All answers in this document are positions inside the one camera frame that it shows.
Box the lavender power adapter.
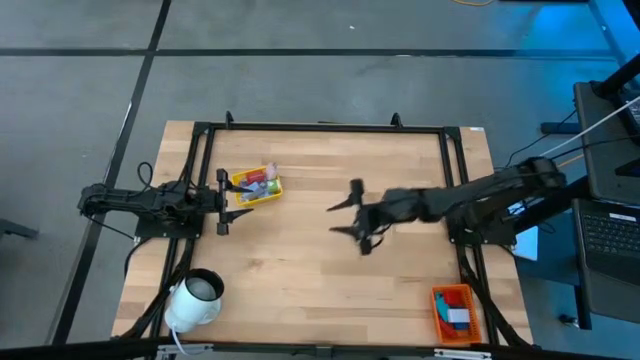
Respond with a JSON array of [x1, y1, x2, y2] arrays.
[[239, 181, 267, 202]]

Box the black side desk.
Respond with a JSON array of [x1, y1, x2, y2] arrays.
[[572, 79, 640, 207]]

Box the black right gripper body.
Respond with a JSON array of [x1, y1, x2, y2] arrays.
[[350, 178, 401, 256]]

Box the orange plastic basket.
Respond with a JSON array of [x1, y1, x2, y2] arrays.
[[429, 283, 482, 346]]

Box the yellow plastic basket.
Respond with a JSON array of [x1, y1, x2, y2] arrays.
[[230, 165, 285, 208]]

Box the light blue box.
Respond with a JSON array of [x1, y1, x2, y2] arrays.
[[501, 199, 540, 262]]

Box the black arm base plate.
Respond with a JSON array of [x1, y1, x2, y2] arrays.
[[445, 204, 518, 247], [127, 198, 207, 240]]

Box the black horizontal beam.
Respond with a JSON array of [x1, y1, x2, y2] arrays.
[[0, 335, 640, 360]]

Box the black diagonal desk leg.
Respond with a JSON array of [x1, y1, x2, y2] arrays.
[[508, 175, 592, 235]]

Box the black desk foot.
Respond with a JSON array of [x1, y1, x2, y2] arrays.
[[540, 121, 582, 136]]

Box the black table frame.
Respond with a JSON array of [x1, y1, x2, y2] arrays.
[[112, 110, 534, 351]]

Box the grey furniture foot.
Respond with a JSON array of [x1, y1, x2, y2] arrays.
[[0, 217, 40, 241]]

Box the black laptop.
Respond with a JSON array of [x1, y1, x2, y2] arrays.
[[571, 197, 640, 322]]

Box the white lamp cable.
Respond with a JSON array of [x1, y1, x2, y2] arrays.
[[171, 327, 194, 357]]

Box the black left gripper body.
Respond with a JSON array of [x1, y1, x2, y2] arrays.
[[198, 168, 230, 236]]

